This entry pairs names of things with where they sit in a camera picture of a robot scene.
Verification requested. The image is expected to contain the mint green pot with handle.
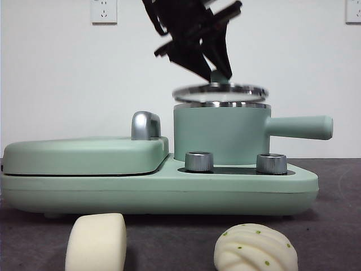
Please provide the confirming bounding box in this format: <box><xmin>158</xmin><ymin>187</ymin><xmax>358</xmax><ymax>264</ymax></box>
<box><xmin>172</xmin><ymin>101</ymin><xmax>334</xmax><ymax>167</ymax></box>

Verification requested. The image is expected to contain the mint green hinged griddle lid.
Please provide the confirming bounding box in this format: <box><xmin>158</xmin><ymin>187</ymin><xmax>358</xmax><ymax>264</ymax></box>
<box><xmin>3</xmin><ymin>135</ymin><xmax>170</xmax><ymax>177</ymax></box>

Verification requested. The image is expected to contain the smooth white steamed bun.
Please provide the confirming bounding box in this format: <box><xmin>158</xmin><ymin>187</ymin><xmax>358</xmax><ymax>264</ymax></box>
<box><xmin>64</xmin><ymin>213</ymin><xmax>127</xmax><ymax>271</ymax></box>

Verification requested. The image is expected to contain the silver control knob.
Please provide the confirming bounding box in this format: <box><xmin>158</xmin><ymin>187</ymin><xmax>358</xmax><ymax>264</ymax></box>
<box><xmin>184</xmin><ymin>151</ymin><xmax>214</xmax><ymax>173</ymax></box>
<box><xmin>256</xmin><ymin>153</ymin><xmax>288</xmax><ymax>174</ymax></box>

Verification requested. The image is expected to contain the glass lid with green knob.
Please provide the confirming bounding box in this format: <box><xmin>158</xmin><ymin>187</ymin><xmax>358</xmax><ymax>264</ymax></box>
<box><xmin>172</xmin><ymin>70</ymin><xmax>268</xmax><ymax>104</ymax></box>

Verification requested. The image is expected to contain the white wall socket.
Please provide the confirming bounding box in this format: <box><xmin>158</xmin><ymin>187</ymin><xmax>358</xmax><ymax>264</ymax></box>
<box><xmin>90</xmin><ymin>0</ymin><xmax>118</xmax><ymax>25</ymax></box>
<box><xmin>345</xmin><ymin>0</ymin><xmax>361</xmax><ymax>24</ymax></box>

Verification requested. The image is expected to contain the mint green breakfast machine base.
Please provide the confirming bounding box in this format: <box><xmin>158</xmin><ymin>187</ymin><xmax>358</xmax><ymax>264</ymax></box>
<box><xmin>0</xmin><ymin>152</ymin><xmax>320</xmax><ymax>220</ymax></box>

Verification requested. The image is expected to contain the silver griddle lid handle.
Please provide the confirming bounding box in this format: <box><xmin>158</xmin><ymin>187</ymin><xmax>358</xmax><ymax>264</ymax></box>
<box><xmin>131</xmin><ymin>111</ymin><xmax>162</xmax><ymax>141</ymax></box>

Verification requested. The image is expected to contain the pleated bun with green specks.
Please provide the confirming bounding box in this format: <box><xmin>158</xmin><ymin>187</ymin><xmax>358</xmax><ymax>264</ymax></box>
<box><xmin>213</xmin><ymin>222</ymin><xmax>300</xmax><ymax>271</ymax></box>

